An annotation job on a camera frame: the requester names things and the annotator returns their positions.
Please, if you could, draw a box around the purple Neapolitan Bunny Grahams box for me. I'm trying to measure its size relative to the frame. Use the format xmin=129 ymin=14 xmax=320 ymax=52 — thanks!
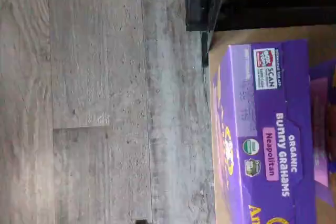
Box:
xmin=208 ymin=39 xmax=325 ymax=224

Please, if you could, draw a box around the wooden shelf board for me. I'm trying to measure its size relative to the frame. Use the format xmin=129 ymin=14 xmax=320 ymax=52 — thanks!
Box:
xmin=204 ymin=24 xmax=336 ymax=224

